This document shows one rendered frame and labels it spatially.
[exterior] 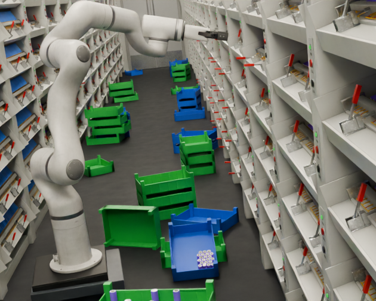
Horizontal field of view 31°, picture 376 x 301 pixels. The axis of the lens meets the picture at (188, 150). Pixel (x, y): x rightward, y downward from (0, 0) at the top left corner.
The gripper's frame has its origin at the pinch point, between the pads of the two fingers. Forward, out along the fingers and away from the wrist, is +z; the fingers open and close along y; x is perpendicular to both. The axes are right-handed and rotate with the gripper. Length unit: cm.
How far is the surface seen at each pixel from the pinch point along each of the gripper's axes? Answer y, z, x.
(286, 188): 60, 22, -42
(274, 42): 59, 11, 3
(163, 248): -43, -10, -106
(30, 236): -81, -80, -122
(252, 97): -10.4, 17.0, -23.8
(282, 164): 59, 19, -35
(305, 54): 60, 21, 1
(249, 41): -10.6, 12.3, -1.2
